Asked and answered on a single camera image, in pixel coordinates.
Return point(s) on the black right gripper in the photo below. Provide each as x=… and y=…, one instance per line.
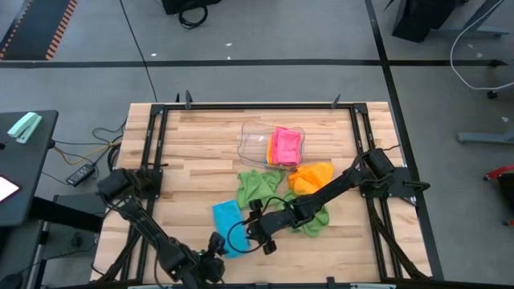
x=277, y=221

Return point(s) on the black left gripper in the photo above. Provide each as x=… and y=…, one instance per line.
x=209, y=265

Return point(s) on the blue microfiber towel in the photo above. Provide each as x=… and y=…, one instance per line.
x=227, y=225

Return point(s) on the green microfiber towel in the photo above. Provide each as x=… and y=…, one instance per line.
x=317, y=226
x=253, y=186

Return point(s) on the orange microfiber towel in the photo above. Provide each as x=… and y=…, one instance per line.
x=270, y=154
x=311, y=176

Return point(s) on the clear plastic bin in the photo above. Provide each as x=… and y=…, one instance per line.
x=251, y=144

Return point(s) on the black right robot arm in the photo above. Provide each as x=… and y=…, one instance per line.
x=341, y=184

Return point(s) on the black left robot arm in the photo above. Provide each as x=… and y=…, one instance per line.
x=140, y=225

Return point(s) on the black desk base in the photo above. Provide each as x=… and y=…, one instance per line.
x=64, y=212

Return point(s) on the black power adapter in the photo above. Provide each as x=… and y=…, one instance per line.
x=80, y=175

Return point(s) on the black side desk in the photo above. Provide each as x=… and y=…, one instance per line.
x=24, y=168

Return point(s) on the mint green stapler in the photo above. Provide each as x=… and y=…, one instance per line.
x=24, y=126

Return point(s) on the black equipment box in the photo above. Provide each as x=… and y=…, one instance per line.
x=172, y=5

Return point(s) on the grey desk foot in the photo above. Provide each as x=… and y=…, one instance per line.
x=486, y=137

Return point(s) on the red chair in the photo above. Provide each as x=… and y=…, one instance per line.
x=500, y=172

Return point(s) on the black cabinet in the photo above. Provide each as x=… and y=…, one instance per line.
x=421, y=18

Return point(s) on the black caster wheel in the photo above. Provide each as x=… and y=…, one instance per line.
x=492, y=95

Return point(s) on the black mat orange striped edge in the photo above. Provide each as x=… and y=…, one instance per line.
x=36, y=28

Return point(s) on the grey desk leg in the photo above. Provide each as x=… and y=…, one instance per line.
x=474, y=30

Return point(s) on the black table edge bracket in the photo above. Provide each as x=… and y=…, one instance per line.
x=330, y=282

